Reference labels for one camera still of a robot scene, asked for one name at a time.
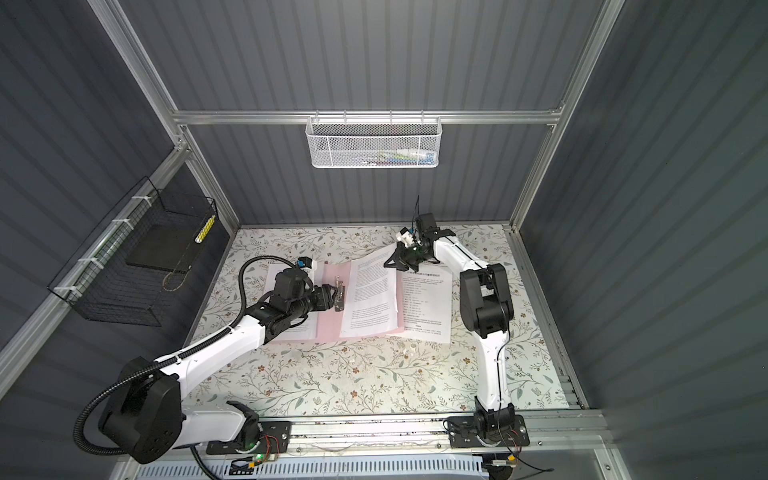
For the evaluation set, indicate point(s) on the metal folder clip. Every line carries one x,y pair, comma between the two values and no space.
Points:
339,299

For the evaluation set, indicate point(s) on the stack of printed papers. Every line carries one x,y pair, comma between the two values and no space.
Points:
426,300

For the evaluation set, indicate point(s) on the white vented cable duct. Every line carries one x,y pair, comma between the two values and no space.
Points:
443,466

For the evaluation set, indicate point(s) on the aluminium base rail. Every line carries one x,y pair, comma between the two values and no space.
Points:
569,429

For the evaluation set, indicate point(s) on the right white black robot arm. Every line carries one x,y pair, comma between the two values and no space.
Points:
486,309

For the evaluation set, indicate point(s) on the pens in white basket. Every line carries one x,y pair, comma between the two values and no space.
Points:
409,157

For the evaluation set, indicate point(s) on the white mesh wall basket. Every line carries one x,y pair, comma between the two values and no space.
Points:
337,145

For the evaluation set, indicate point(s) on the yellow marker pen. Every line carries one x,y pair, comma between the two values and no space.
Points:
205,229

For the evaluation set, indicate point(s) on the printed paper sheet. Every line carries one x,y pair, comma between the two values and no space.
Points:
303,328

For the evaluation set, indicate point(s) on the pink folder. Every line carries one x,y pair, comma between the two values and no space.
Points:
327,312

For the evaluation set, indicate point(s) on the black wire wall basket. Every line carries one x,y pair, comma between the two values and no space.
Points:
135,271

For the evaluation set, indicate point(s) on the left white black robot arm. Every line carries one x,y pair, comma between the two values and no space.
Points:
142,414

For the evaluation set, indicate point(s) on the black foam pad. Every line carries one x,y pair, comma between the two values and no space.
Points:
166,248

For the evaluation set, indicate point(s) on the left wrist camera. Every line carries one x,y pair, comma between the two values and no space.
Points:
305,262

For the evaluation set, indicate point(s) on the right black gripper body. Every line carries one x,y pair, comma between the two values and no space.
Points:
415,257

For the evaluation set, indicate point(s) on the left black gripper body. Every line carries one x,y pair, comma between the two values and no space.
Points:
299,310

